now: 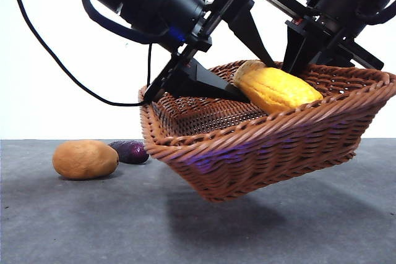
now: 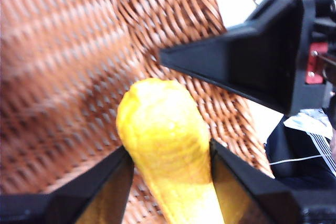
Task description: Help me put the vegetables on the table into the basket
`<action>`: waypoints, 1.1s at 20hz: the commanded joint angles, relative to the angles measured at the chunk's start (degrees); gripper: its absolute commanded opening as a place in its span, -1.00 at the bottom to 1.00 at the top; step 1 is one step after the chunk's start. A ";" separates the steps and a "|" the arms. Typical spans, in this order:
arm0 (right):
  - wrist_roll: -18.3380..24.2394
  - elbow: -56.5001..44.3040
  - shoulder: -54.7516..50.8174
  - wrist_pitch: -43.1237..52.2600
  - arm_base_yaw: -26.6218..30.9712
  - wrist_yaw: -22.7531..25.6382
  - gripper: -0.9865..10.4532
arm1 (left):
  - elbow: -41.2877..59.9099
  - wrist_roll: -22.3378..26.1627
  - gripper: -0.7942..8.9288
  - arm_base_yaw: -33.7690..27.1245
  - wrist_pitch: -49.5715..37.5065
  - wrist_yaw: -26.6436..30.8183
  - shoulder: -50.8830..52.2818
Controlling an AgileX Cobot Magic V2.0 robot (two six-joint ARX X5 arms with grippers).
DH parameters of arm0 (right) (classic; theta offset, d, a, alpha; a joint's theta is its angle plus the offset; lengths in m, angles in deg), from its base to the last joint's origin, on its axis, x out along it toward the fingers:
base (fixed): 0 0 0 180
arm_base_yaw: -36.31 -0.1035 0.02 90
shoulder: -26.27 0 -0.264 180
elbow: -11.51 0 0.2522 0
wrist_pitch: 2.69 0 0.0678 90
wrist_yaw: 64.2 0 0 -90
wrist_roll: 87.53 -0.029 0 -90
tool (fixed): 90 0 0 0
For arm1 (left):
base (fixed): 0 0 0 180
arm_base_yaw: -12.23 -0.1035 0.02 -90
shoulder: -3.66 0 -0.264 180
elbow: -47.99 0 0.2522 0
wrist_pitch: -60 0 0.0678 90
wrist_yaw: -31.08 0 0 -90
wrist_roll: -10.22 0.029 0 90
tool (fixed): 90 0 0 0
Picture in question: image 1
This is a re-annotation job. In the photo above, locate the purple sweet potato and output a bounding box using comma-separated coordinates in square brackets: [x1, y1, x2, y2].
[108, 140, 150, 164]

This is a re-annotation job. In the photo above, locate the brown wicker basket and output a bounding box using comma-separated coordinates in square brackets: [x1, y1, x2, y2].
[138, 59, 396, 203]

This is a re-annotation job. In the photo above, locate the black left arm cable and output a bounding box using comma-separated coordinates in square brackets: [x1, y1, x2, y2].
[5, 0, 153, 106]

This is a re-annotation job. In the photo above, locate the brown potato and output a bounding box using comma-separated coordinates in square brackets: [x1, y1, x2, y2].
[51, 139, 120, 181]

